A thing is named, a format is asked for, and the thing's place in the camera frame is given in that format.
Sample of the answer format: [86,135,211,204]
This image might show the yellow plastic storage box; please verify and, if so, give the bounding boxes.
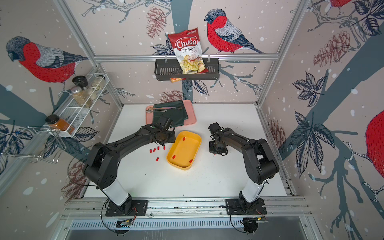
[167,131,202,171]

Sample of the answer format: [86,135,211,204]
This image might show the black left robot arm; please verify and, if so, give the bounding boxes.
[83,117,176,215]

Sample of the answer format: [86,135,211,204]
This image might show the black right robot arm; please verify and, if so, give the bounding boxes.
[209,123,280,215]

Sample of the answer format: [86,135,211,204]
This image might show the dark green cloth napkin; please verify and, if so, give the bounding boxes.
[153,101,188,128]

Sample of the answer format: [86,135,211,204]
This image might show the pink plastic tray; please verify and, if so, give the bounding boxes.
[146,100,197,126]

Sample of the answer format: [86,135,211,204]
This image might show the small silver spoon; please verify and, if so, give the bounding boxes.
[146,108,167,113]

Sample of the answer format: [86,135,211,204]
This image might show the long gold colourful spoon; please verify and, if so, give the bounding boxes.
[147,107,182,110]

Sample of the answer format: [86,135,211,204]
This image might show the clear spice jar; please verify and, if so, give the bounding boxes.
[91,75,106,91]

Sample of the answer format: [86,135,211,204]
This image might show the Chuba cassava chips bag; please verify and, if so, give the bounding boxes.
[168,28,208,75]

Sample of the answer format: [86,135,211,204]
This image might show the silver lid spice jar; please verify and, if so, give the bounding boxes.
[71,86,92,109]

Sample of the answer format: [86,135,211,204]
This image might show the black lid spice jar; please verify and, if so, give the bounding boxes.
[72,76,89,90]

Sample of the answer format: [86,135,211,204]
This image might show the orange spice jar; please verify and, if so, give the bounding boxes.
[45,115,74,133]

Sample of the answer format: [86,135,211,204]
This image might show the black wire wall basket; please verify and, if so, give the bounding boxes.
[155,59,220,81]

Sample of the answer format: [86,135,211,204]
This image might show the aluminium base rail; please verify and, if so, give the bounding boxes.
[59,197,313,219]

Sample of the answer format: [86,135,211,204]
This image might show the white wire spice rack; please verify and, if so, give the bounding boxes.
[42,73,110,138]

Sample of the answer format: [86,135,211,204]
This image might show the aluminium horizontal frame bar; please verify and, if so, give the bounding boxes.
[93,53,281,63]

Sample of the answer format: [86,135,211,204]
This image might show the chrome wire holder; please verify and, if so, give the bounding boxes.
[1,126,67,164]

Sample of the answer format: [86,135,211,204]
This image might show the aluminium corner frame post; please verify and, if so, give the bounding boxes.
[53,0,124,109]

